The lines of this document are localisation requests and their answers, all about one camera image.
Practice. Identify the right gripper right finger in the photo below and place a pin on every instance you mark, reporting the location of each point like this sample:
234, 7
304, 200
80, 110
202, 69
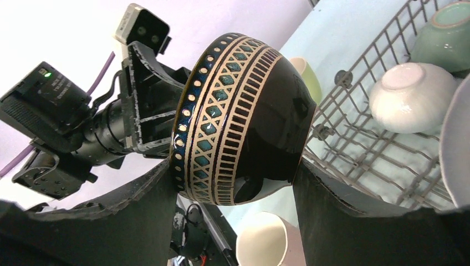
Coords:
340, 225

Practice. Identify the white ceramic bowl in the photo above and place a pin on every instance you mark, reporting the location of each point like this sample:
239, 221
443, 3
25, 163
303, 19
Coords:
412, 97

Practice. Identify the pale green ceramic bowl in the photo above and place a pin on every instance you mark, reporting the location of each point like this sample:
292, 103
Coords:
444, 40

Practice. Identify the pink mug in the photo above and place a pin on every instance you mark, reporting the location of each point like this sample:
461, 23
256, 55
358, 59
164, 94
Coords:
268, 239

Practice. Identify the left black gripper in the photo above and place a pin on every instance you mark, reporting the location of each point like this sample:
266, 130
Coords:
149, 94

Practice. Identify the brown rimmed tan bowl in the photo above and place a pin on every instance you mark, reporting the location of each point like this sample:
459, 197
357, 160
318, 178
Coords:
241, 124

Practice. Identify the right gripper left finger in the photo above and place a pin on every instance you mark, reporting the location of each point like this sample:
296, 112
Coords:
130, 225

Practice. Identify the yellow green mug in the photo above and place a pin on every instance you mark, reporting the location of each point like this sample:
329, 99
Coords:
309, 78

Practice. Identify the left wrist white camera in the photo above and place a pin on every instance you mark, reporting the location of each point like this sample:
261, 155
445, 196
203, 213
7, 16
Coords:
139, 24

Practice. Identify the white scalloped plate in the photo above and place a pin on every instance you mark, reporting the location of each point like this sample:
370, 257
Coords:
454, 147

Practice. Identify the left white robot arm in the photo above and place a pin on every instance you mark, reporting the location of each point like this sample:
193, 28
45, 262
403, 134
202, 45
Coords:
71, 132

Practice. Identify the grey wire dish rack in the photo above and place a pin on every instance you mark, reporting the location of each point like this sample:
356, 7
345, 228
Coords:
345, 141

